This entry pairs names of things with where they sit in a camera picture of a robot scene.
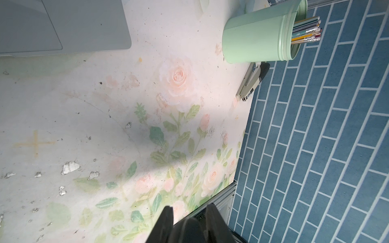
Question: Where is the floral table mat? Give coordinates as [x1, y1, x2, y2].
[1, 1, 270, 243]

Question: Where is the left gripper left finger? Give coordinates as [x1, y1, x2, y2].
[146, 206, 174, 243]

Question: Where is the mint green pencil cup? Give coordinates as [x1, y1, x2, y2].
[222, 0, 308, 64]

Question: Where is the bundle of coloured pencils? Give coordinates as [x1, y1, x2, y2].
[291, 16, 323, 45]

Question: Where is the silver laptop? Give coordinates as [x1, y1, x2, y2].
[1, 1, 132, 57]

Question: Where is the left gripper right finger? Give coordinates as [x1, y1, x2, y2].
[205, 204, 236, 243]

